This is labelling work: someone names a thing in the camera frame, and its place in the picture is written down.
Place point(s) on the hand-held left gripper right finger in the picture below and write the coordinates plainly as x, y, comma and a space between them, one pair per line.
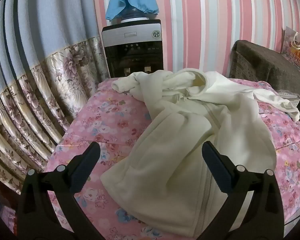
215, 165

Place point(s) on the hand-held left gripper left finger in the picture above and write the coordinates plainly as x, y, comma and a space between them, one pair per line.
86, 165

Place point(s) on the cream white hoodie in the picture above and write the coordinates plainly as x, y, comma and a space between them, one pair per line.
177, 130

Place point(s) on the pink floral bed sheet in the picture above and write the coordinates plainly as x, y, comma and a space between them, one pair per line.
110, 120

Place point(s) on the blue floral curtain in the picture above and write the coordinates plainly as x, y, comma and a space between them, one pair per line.
40, 80

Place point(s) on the white lace cloth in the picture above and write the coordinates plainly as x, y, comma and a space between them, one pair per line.
288, 95

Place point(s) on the brown padded headboard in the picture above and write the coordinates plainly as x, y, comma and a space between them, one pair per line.
265, 65

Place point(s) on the black and white water dispenser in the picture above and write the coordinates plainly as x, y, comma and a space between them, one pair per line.
130, 50

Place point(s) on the pink gift bag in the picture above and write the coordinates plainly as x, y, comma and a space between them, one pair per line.
293, 55

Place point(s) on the blue water bottle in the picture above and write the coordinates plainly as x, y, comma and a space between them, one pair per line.
135, 13

